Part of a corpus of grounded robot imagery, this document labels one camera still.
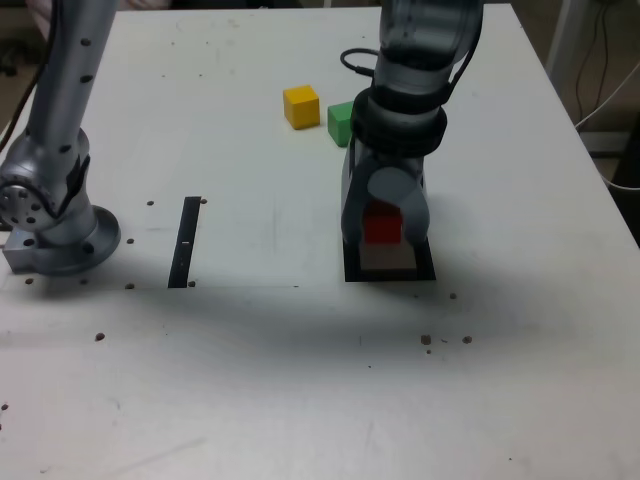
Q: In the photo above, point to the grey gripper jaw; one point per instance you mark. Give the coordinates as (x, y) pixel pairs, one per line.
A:
(352, 200)
(392, 185)

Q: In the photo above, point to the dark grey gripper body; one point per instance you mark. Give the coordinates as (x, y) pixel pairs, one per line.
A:
(395, 160)

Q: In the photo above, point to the red cube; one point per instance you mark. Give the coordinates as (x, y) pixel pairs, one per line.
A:
(382, 227)

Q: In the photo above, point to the green cube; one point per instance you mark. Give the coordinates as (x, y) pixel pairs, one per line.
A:
(340, 125)

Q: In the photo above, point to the yellow cube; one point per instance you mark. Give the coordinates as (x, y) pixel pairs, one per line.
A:
(301, 107)

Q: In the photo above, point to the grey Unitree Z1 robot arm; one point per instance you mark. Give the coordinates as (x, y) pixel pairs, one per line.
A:
(410, 40)

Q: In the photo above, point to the black tape square outline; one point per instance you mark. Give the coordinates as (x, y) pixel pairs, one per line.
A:
(390, 276)

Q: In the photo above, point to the black tape strip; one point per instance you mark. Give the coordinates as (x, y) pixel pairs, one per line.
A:
(184, 240)

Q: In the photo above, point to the person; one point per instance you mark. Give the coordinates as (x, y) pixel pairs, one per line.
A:
(145, 4)

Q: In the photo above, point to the grey rail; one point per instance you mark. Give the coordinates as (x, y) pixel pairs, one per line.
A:
(602, 142)

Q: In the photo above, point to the white frame post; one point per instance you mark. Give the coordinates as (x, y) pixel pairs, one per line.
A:
(562, 30)

